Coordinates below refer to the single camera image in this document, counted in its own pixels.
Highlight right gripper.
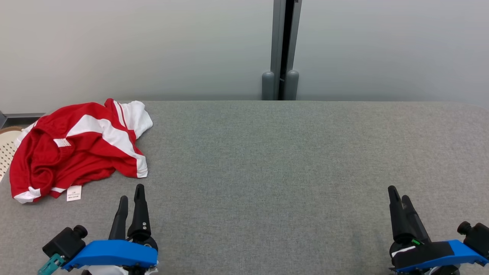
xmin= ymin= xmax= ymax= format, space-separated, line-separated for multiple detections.
xmin=388 ymin=186 xmax=461 ymax=275

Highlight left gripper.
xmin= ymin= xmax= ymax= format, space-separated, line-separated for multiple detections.
xmin=82 ymin=184 xmax=159 ymax=275

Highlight cream woven laundry basket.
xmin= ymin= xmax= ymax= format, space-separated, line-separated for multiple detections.
xmin=0 ymin=126 xmax=24 ymax=182

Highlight blue left camera mount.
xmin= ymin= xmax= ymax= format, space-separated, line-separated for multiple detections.
xmin=62 ymin=239 xmax=159 ymax=271

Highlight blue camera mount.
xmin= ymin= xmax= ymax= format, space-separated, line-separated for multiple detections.
xmin=392 ymin=239 xmax=489 ymax=273
xmin=62 ymin=239 xmax=159 ymax=271

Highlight blue right camera mount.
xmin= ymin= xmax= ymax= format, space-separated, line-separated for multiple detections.
xmin=392 ymin=239 xmax=489 ymax=273

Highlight teal cable connector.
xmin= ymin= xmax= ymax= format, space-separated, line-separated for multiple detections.
xmin=37 ymin=254 xmax=66 ymax=275

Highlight grey cylindrical post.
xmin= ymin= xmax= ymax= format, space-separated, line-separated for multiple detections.
xmin=262 ymin=71 xmax=275 ymax=100
xmin=285 ymin=70 xmax=300 ymax=100

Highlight grey vertical partition frame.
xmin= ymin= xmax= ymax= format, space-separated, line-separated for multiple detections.
xmin=270 ymin=0 xmax=302 ymax=100

